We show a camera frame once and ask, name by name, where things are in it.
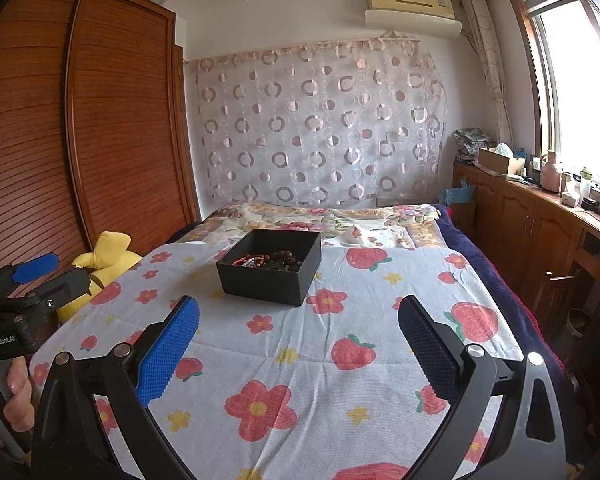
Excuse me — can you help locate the dark wooden bead necklace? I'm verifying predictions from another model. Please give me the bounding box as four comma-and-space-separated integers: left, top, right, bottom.
264, 248, 307, 274

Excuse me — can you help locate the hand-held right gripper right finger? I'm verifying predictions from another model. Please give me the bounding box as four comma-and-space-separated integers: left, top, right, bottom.
397, 295, 568, 480

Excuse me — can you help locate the black jewelry box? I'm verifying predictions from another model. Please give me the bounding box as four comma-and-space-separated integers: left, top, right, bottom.
216, 228, 323, 307

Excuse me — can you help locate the cardboard tissue box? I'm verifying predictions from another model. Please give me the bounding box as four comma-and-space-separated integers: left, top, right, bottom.
477, 142, 527, 176

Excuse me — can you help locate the stack of folded clothes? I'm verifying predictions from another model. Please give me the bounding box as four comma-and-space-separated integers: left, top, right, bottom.
454, 127, 497, 164

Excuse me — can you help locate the flower print table cloth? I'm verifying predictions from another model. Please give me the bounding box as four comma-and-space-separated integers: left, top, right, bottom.
27, 242, 531, 480

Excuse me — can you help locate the pink kettle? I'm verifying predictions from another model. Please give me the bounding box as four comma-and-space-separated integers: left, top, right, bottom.
540, 150, 564, 194

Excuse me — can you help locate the yellow plush toy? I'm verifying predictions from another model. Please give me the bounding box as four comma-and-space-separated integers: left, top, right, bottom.
56, 230, 144, 322

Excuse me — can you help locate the wooden side cabinet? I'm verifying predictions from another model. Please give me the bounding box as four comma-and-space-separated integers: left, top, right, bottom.
452, 160, 600, 311

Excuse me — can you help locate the white strawberry print sheet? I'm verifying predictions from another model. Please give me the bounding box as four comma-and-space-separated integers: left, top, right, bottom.
339, 221, 417, 250

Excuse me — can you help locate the wooden framed window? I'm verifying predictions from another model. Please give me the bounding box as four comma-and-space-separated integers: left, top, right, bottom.
504, 0, 600, 197

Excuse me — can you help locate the floral quilt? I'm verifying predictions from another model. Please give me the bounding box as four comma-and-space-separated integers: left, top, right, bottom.
200, 201, 443, 251

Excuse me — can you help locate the person's left hand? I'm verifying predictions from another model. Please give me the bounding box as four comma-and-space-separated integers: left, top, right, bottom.
0, 360, 37, 433

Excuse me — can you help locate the beige window curtain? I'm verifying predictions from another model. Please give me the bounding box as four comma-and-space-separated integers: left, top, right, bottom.
461, 0, 514, 147

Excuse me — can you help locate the circle pattern wall curtain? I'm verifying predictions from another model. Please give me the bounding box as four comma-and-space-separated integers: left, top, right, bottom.
186, 37, 449, 207

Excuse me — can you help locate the wooden chair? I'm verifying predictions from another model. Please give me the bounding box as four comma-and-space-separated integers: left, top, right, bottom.
534, 269, 600, 363

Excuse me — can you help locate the wall air conditioner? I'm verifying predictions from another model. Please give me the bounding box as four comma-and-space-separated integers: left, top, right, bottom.
364, 0, 464, 37

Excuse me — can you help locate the wooden slatted wardrobe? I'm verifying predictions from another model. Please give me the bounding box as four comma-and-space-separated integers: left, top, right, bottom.
0, 0, 202, 303

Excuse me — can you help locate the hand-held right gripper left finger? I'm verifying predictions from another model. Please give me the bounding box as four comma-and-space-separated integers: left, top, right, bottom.
30, 295, 201, 480

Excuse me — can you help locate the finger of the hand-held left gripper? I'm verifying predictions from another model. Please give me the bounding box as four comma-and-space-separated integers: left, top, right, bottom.
0, 252, 61, 302
10, 267, 92, 322

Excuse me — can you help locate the waste bin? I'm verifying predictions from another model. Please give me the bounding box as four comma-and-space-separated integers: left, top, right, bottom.
565, 307, 597, 342

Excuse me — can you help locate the blue plastic bag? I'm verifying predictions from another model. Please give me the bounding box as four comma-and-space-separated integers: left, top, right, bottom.
442, 183, 476, 206

